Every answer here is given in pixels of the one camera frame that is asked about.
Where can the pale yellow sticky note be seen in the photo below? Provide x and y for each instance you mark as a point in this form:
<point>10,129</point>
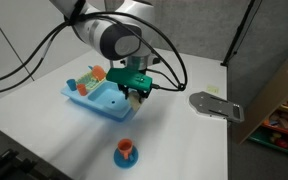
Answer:
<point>213,89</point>

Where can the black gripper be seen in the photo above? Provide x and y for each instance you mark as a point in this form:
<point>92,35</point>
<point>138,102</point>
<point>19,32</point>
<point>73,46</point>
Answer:
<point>134,89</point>

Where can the black tripod equipment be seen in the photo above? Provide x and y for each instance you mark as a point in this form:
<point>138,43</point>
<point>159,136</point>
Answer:
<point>4,163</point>

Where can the blue toy cup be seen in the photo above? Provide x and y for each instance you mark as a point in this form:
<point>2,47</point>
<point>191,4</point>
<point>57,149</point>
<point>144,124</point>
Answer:
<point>71,85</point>

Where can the blue toy sink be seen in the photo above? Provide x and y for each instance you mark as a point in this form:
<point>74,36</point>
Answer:
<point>100,96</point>

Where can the cardboard box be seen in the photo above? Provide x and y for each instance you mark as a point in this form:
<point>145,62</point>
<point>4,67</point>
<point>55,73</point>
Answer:
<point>267,103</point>

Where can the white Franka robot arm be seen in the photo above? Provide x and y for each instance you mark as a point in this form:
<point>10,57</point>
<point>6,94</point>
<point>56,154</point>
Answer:
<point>97,33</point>

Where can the blue toy utensil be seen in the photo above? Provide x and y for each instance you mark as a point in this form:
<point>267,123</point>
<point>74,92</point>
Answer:
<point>91,68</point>

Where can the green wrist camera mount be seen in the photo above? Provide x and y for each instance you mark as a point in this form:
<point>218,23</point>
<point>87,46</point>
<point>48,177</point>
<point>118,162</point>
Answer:
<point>127,78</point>

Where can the black stand pole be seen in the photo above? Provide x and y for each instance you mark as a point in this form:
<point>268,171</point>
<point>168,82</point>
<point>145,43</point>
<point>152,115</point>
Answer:
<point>239,33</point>

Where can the orange toy tumbler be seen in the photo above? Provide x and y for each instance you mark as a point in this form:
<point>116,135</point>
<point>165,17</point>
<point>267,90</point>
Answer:
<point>82,90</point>

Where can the yellow green dish rack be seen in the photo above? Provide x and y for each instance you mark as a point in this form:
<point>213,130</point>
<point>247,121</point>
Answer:
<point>87,80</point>

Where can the blue toy saucer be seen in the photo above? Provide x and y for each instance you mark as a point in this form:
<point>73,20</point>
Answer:
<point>130,162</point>

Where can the grey metal mounting plate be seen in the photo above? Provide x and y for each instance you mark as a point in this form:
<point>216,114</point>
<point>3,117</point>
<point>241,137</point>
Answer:
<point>204,103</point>

